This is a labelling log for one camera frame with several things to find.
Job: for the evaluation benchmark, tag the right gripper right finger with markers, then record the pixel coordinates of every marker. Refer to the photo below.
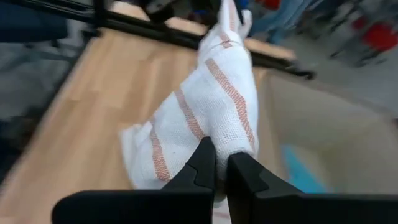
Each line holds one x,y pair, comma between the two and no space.
311,211

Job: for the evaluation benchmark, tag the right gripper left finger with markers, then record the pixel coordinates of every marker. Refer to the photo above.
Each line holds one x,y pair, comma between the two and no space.
140,208

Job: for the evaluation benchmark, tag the blue towel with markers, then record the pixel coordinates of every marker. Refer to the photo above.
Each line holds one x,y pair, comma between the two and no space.
298,174

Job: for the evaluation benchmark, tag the white striped towel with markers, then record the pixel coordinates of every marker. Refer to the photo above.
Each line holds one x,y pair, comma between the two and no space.
217,109

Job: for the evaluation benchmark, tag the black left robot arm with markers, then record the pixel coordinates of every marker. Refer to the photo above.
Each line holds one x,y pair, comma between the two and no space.
157,11

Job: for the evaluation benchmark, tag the open cardboard box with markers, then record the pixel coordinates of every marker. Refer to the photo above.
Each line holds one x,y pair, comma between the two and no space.
342,140

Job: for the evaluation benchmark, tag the red chair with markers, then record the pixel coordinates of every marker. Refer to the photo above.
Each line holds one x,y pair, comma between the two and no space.
379,35

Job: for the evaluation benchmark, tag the person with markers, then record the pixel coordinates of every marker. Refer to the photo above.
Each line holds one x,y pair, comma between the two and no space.
280,21

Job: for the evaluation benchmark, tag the black aluminium frame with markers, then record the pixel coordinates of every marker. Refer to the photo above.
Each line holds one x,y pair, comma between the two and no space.
140,26

